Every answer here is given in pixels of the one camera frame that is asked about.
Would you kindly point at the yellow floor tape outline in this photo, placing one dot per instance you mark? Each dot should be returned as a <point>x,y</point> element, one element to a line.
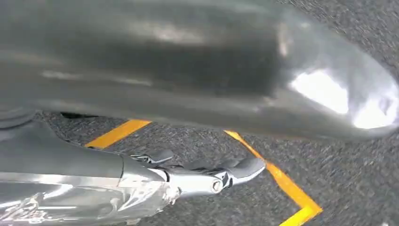
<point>118,132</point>

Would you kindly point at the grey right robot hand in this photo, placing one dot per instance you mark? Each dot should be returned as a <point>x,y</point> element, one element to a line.
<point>156,62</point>

